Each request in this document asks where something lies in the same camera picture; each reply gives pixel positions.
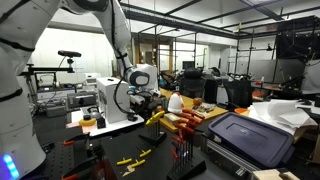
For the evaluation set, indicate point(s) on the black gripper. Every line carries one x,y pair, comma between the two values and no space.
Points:
143,96

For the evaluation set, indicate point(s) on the smallest yellow T-handle hex key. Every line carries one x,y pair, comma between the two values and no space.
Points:
144,153

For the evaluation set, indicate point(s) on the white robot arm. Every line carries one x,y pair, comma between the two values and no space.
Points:
22,22

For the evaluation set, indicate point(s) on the black stand with red keys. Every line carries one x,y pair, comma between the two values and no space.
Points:
185,164

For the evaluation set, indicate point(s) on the white chicken plush toy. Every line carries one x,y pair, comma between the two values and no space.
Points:
176,103

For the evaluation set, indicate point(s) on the black office chair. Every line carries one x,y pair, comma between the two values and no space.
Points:
192,83

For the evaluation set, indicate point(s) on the white cardboard box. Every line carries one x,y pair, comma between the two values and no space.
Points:
110,106

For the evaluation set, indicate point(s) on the dark blue plastic bin lid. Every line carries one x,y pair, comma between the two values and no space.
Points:
263,144

